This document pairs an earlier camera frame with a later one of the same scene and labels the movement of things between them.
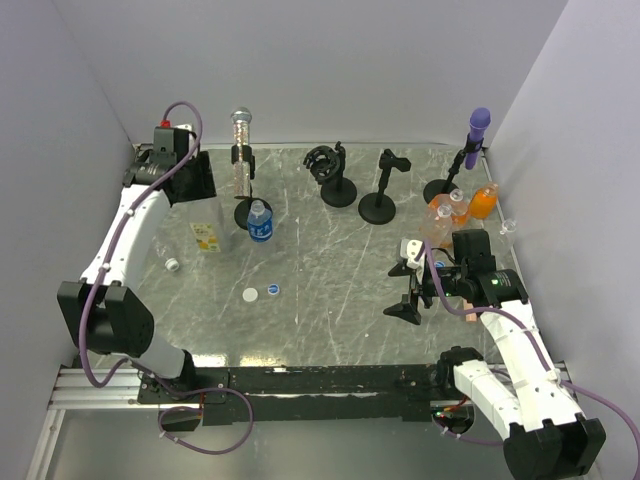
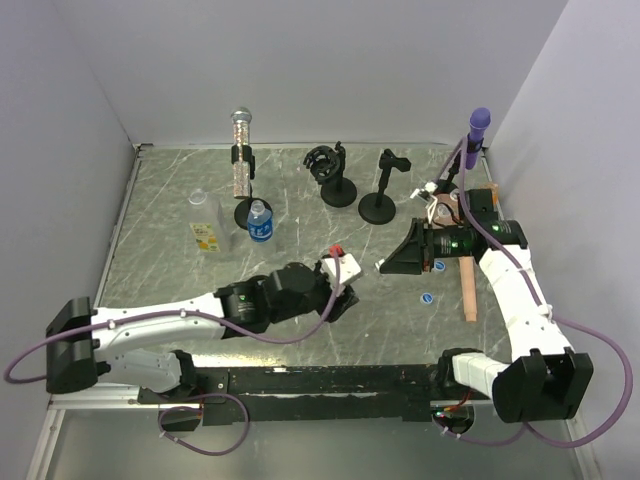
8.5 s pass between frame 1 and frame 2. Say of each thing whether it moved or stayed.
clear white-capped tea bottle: stayed
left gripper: moved
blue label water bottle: stayed
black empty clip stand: stayed
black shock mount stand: stayed
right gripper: moved
